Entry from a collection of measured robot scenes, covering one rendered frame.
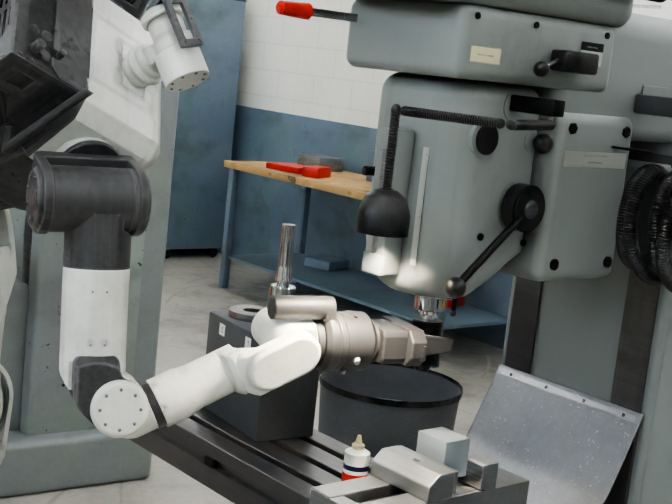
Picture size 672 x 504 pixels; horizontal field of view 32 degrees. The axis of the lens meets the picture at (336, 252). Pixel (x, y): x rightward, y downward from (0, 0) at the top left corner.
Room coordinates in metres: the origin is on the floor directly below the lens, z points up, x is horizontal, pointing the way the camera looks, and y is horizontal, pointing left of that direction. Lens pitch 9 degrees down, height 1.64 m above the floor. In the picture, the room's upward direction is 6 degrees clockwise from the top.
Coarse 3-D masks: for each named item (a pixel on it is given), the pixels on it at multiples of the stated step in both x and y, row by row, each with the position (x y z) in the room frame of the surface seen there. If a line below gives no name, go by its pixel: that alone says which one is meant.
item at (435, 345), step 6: (426, 336) 1.73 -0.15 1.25; (432, 336) 1.73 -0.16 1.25; (438, 336) 1.75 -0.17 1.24; (432, 342) 1.73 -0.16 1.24; (438, 342) 1.74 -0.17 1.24; (444, 342) 1.74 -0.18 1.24; (450, 342) 1.75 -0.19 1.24; (432, 348) 1.73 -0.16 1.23; (438, 348) 1.74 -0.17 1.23; (444, 348) 1.74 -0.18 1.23; (450, 348) 1.75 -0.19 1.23; (426, 354) 1.73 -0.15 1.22; (432, 354) 1.74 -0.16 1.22
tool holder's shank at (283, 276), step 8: (288, 224) 2.08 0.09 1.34; (288, 232) 2.07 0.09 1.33; (288, 240) 2.07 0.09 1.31; (280, 248) 2.08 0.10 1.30; (288, 248) 2.08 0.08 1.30; (280, 256) 2.08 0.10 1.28; (288, 256) 2.08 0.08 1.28; (280, 264) 2.08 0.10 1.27; (288, 264) 2.08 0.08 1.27; (280, 272) 2.07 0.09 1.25; (288, 272) 2.08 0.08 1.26; (280, 280) 2.07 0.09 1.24; (288, 280) 2.07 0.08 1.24
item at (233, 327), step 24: (216, 312) 2.18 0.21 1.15; (240, 312) 2.14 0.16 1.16; (216, 336) 2.15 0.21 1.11; (240, 336) 2.08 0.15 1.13; (288, 384) 2.03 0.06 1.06; (312, 384) 2.06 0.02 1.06; (216, 408) 2.13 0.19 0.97; (240, 408) 2.06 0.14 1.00; (264, 408) 2.01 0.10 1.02; (288, 408) 2.04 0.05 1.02; (312, 408) 2.06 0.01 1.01; (264, 432) 2.01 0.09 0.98; (288, 432) 2.04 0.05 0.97; (312, 432) 2.07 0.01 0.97
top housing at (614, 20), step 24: (432, 0) 1.64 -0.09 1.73; (456, 0) 1.59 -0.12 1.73; (480, 0) 1.61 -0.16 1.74; (504, 0) 1.63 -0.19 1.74; (528, 0) 1.66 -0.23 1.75; (552, 0) 1.69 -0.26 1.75; (576, 0) 1.72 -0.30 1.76; (600, 0) 1.76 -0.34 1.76; (624, 0) 1.80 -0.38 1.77; (600, 24) 1.80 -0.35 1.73
